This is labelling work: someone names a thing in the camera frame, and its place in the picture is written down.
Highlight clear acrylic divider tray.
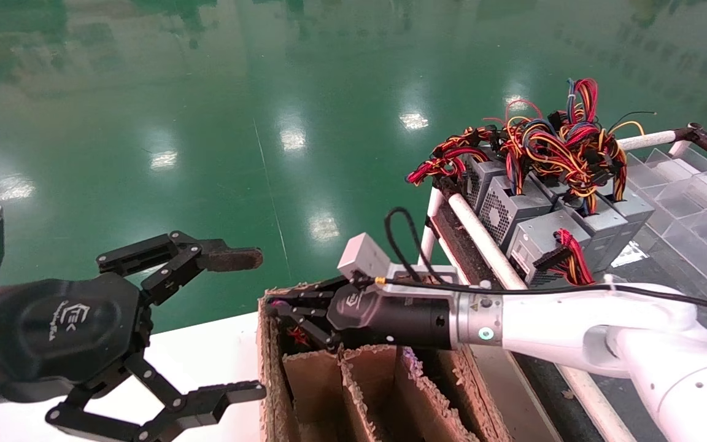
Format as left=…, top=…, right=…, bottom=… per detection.
left=624, top=147, right=707, bottom=311

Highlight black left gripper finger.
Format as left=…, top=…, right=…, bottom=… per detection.
left=96, top=230, right=264, bottom=306

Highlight grey power supply red wires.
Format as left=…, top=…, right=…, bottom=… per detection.
left=506, top=212, right=597, bottom=288

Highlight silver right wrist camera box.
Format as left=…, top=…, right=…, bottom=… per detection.
left=337, top=232, right=392, bottom=281

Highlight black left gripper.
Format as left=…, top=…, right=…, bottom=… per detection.
left=0, top=274, right=266, bottom=442

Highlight white printed label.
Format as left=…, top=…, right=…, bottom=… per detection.
left=611, top=241, right=650, bottom=268

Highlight worn cardboard box with dividers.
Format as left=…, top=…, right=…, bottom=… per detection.
left=257, top=281, right=514, bottom=442

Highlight grey power supplies with cables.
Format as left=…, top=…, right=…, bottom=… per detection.
left=406, top=126, right=509, bottom=214

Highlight white pipe rack frame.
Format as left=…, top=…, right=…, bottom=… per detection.
left=417, top=123, right=707, bottom=442

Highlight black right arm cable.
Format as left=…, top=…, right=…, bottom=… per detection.
left=383, top=207, right=707, bottom=321

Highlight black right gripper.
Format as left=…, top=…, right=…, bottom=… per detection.
left=266, top=284, right=454, bottom=352

